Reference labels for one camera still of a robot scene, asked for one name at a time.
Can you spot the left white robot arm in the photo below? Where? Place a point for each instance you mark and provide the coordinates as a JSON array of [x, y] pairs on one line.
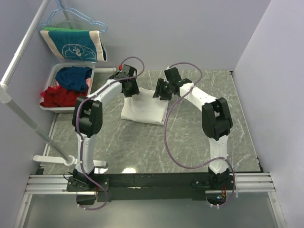
[[88, 114]]

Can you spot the navy blue t shirt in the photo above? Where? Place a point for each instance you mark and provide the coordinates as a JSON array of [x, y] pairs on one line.
[[74, 78]]

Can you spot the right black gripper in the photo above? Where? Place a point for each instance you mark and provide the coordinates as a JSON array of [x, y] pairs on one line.
[[159, 91]]

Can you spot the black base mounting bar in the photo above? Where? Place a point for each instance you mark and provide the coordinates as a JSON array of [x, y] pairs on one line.
[[148, 186]]

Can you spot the teal cartoon towel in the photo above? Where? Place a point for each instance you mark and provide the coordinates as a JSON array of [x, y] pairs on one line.
[[76, 45]]

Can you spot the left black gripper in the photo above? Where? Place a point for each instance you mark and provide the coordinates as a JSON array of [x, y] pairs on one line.
[[136, 90]]

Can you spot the white floral t shirt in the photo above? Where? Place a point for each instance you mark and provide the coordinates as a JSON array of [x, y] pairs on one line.
[[143, 108]]

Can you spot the red t shirt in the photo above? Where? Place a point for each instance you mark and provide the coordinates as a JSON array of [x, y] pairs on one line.
[[60, 97]]

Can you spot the aluminium rail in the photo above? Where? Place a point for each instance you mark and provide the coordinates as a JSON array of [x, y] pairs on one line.
[[56, 184]]

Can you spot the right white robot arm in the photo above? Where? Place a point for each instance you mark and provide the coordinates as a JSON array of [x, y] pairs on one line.
[[215, 116]]

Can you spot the white clothes rack frame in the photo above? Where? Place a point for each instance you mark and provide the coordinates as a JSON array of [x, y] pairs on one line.
[[25, 139]]

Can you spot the blue wire hanger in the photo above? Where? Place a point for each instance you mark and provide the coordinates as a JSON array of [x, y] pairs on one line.
[[61, 7]]

